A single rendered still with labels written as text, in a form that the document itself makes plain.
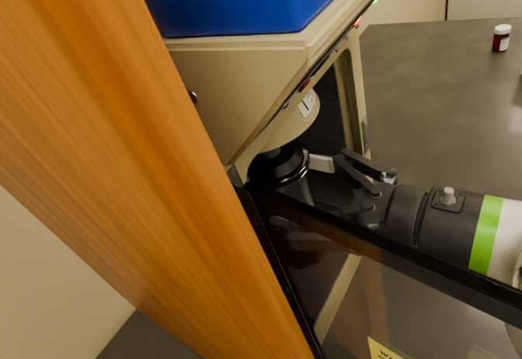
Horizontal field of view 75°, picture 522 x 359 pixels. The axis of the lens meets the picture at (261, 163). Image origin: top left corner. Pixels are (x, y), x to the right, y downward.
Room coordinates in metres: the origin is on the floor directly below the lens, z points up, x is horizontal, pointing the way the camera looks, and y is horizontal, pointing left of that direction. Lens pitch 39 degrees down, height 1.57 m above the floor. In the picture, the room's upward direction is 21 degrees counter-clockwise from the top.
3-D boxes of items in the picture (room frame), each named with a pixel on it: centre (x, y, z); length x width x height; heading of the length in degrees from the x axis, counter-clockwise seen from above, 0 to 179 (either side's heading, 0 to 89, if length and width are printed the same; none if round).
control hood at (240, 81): (0.29, -0.11, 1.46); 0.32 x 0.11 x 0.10; 133
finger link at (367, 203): (0.30, -0.06, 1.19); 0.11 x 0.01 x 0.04; 79
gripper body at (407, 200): (0.28, -0.14, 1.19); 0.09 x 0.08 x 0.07; 43
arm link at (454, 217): (0.23, -0.19, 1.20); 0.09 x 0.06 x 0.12; 133
